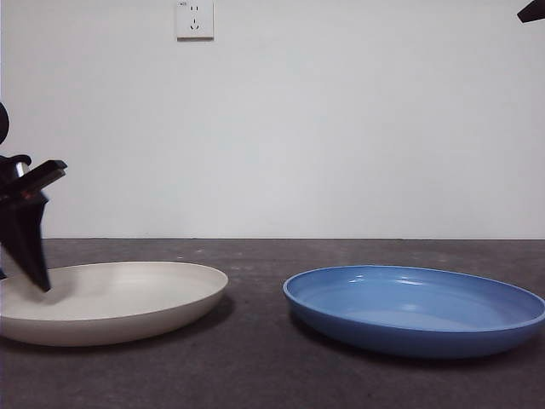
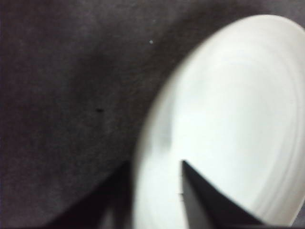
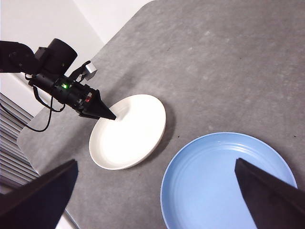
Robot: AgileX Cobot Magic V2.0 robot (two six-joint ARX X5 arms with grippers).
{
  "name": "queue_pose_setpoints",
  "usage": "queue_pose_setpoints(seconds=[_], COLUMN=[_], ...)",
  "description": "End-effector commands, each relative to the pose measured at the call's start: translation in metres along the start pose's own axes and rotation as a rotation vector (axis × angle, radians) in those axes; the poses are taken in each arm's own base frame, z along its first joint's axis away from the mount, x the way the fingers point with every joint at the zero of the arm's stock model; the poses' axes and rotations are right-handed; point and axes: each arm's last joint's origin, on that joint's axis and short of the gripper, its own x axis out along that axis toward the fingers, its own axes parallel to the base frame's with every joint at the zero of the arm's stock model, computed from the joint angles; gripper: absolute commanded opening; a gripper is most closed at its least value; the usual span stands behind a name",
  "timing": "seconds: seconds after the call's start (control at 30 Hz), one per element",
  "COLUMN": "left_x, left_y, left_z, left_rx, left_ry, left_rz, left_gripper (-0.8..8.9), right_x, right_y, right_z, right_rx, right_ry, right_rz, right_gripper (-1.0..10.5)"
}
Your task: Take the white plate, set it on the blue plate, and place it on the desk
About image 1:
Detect white round plate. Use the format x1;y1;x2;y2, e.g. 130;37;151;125
0;261;229;347

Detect blue round plate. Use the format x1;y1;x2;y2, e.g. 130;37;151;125
282;264;545;358

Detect white wall socket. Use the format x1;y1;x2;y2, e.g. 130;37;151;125
176;0;215;43

